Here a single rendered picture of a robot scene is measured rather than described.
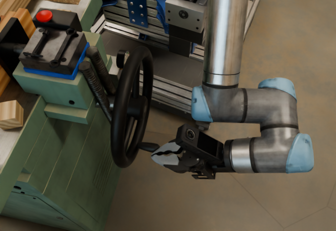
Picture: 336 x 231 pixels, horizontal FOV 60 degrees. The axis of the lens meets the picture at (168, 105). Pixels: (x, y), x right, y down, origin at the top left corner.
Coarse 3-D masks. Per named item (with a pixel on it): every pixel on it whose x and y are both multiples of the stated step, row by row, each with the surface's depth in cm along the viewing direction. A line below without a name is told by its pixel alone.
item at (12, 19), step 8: (8, 24) 58; (16, 24) 59; (0, 32) 57; (8, 32) 57; (16, 32) 60; (24, 32) 62; (0, 40) 56; (8, 40) 58; (16, 40) 60; (24, 40) 63; (0, 48) 56; (8, 48) 58; (16, 48) 59; (0, 56) 56; (8, 56) 58; (16, 56) 61; (0, 64) 59; (8, 64) 59; (16, 64) 61; (8, 72) 60
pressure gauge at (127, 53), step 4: (120, 52) 95; (124, 52) 95; (128, 52) 98; (116, 56) 94; (120, 56) 94; (124, 56) 94; (116, 60) 94; (120, 60) 94; (124, 60) 94; (116, 64) 95; (120, 64) 95; (120, 68) 101
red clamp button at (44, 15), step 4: (40, 12) 56; (44, 12) 56; (48, 12) 56; (36, 16) 55; (40, 16) 55; (44, 16) 55; (48, 16) 55; (40, 20) 55; (44, 20) 55; (48, 20) 55
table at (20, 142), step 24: (48, 0) 76; (96, 0) 80; (0, 96) 60; (24, 96) 60; (24, 120) 57; (72, 120) 63; (0, 144) 55; (24, 144) 57; (0, 168) 52; (0, 192) 53
